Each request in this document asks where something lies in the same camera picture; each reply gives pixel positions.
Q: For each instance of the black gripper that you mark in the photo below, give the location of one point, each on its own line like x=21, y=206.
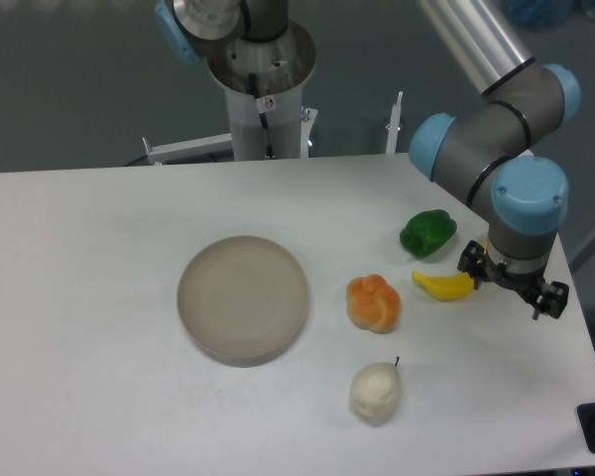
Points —
x=523, y=276

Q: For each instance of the yellow toy banana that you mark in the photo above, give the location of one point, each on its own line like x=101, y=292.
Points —
x=447, y=288

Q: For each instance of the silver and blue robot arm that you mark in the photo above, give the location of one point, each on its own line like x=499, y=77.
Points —
x=482, y=161

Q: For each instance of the green toy bell pepper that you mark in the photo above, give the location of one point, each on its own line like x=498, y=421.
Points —
x=427, y=232

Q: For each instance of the orange knotted bread roll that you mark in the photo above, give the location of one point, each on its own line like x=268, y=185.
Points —
x=372, y=304

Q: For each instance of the white toy pear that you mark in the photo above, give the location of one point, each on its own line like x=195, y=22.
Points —
x=376, y=391

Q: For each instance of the blue plastic bag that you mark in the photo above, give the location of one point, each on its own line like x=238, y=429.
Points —
x=536, y=15

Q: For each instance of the beige round plate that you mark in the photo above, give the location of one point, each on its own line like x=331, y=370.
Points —
x=243, y=300

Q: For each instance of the white metal bracket right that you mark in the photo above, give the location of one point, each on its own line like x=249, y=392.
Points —
x=394, y=124

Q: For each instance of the white metal bracket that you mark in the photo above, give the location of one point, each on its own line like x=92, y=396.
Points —
x=394, y=124
x=188, y=152

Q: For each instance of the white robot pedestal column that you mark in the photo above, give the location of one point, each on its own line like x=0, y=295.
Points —
x=263, y=84

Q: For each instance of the white metal bracket left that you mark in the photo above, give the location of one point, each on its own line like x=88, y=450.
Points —
x=188, y=152

